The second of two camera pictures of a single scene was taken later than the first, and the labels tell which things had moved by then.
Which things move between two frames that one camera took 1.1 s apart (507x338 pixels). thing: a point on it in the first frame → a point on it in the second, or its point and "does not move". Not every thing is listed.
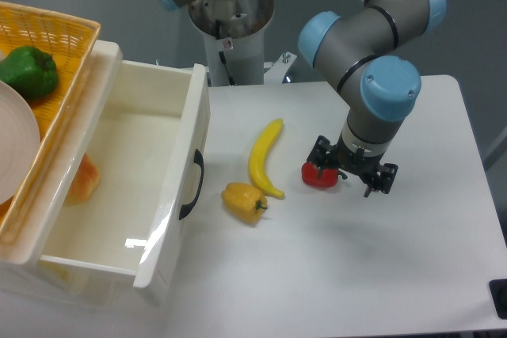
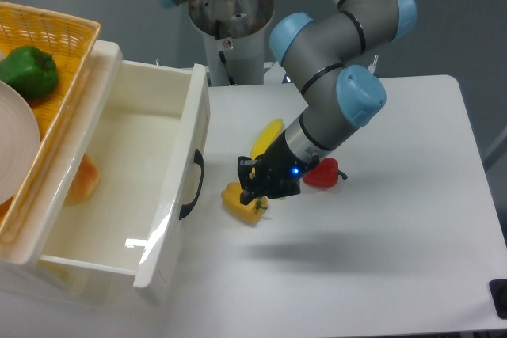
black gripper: [322, 154] → [273, 175]
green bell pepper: [31, 72] does not move
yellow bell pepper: [244, 201] does not move
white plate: [20, 143] does not move
